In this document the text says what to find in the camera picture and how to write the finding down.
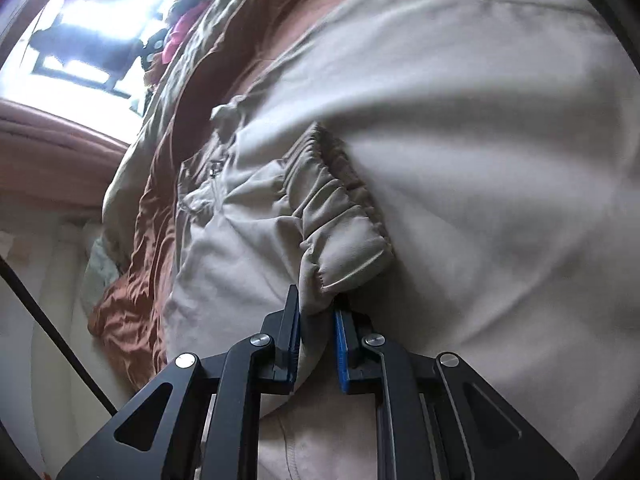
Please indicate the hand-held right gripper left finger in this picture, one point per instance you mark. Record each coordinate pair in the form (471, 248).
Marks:
(295, 332)

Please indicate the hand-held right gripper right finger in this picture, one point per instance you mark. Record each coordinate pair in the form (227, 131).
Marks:
(342, 355)

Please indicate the beige pillowcase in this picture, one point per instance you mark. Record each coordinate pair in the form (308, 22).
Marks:
(450, 160)

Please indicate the brown bed sheet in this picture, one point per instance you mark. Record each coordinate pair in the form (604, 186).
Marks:
(140, 285)

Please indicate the beige duvet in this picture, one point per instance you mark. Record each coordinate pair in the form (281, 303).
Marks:
(165, 100)

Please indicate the pink curtain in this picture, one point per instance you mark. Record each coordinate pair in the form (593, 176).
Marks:
(50, 160)

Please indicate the pink plush toy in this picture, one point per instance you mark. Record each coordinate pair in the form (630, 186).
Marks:
(182, 32)

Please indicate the bright window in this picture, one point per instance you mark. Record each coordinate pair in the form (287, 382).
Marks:
(95, 25)

